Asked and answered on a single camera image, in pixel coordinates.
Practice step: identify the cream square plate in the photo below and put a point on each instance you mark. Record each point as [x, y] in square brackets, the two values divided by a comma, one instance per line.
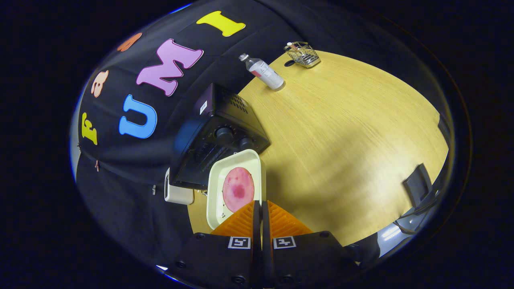
[241, 158]

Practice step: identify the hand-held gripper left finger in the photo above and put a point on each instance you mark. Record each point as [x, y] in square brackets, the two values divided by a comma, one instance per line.
[225, 261]

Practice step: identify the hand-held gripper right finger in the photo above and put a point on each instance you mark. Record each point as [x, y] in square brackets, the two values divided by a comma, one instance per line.
[305, 259]

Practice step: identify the pink ham slice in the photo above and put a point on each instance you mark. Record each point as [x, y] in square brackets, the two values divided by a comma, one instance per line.
[237, 188]

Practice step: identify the black round table grommet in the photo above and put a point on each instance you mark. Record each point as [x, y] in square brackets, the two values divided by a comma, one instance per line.
[289, 63]

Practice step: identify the clear plastic bottle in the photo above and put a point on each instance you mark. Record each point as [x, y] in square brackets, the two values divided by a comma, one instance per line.
[265, 74]

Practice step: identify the black chair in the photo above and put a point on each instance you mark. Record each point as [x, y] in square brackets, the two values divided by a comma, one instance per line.
[417, 186]

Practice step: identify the white bread toaster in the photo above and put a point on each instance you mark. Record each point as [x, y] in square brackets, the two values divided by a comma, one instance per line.
[178, 196]

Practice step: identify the black toaster oven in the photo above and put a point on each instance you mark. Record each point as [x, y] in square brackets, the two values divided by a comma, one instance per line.
[225, 116]

